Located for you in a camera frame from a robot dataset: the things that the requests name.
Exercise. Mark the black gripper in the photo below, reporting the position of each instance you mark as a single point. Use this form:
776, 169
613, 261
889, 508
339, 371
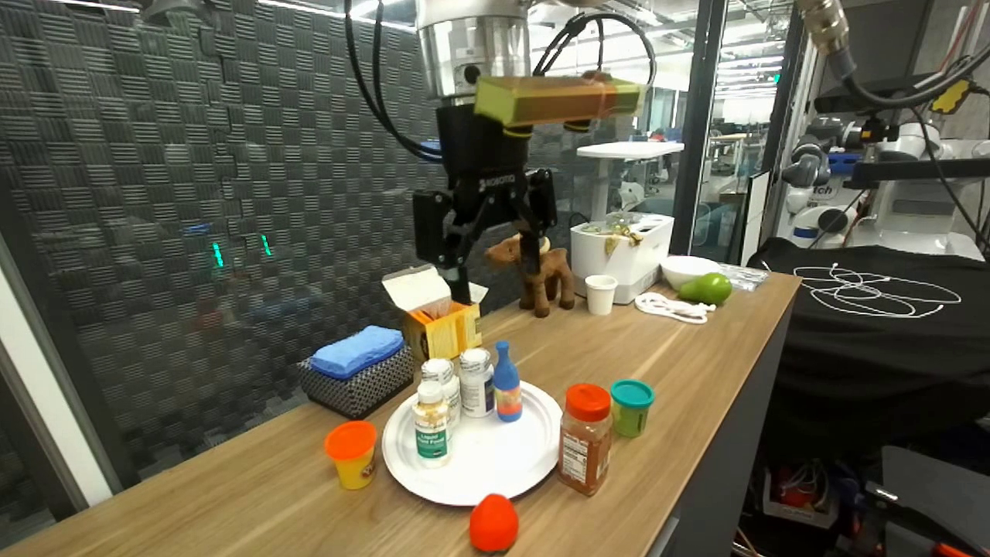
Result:
488, 186

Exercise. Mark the white pill bottle green label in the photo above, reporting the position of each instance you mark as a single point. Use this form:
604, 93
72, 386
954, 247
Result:
432, 421

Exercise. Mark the spice jar orange lid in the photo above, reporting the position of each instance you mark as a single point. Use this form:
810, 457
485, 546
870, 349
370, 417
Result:
585, 433

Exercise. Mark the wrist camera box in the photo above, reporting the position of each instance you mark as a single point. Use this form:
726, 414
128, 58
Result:
556, 101

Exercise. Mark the brown moose plushie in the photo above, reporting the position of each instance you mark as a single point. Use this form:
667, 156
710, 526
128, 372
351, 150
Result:
542, 289

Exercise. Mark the orange plushie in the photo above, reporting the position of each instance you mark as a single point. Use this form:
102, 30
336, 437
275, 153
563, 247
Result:
493, 523

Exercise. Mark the white pill bottle back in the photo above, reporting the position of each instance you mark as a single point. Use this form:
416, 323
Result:
475, 372

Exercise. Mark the white bowl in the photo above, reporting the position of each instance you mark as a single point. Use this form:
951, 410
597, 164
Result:
683, 266

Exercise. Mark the grey woven basket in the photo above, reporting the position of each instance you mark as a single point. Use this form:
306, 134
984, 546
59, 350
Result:
362, 392

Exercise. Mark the green pear toy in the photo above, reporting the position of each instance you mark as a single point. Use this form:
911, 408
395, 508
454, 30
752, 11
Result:
705, 289

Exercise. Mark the blue toy bottle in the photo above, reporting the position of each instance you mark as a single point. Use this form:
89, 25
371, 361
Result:
509, 408

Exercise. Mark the yellow tub orange lid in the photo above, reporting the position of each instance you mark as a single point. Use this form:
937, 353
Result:
351, 449

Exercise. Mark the yellow cardboard box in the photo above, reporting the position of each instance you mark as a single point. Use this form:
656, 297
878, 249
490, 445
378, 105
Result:
435, 323

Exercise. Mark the white paper cup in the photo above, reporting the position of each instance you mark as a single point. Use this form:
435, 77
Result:
602, 296

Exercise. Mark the green tub teal lid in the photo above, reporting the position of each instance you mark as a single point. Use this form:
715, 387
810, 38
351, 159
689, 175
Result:
633, 408

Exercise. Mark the blue sponge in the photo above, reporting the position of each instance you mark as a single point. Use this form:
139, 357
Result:
348, 357

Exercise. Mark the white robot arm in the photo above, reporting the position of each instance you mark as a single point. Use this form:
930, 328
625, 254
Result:
466, 41

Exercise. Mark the white paper plate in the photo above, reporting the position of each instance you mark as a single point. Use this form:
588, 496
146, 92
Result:
488, 457

